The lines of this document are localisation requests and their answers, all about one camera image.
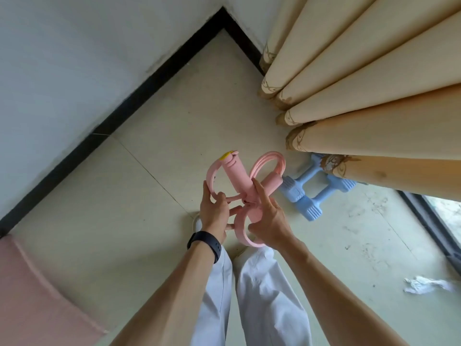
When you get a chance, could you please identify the person's right hand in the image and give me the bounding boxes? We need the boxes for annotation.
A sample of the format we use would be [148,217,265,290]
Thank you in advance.
[247,177,298,251]

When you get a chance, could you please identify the person's left hand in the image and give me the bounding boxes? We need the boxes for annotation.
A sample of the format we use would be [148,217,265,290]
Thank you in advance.
[199,180,243,245]

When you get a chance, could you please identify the light blue dumbbell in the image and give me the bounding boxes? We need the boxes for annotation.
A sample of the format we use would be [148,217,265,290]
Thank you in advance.
[280,153,327,203]
[297,174,357,222]

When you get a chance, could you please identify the pink pedal resistance band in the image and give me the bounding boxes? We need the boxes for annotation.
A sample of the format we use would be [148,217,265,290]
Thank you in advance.
[206,150,287,248]

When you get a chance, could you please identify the pink yoga mat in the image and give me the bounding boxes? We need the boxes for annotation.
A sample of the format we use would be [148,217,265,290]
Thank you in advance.
[0,234,109,346]

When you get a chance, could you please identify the person's left forearm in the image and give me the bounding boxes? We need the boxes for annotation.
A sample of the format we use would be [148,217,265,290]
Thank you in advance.
[109,245,220,346]

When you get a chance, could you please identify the person's right forearm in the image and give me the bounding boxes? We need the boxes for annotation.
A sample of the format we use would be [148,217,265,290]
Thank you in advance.
[284,237,410,346]

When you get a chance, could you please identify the black smartwatch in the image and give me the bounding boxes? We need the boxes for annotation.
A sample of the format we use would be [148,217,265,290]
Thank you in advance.
[187,231,222,264]

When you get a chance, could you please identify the light grey trousers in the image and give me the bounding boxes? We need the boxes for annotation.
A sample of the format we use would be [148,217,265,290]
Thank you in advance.
[189,245,312,346]

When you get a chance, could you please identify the crumpled white paper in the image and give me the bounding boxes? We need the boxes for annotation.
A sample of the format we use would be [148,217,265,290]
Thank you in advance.
[403,276,456,295]

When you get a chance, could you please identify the beige patterned curtain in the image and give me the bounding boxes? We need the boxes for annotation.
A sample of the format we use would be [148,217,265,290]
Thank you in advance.
[256,0,461,204]

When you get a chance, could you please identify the dark sliding door frame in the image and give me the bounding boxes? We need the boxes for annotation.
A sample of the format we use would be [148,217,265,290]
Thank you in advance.
[398,190,461,278]

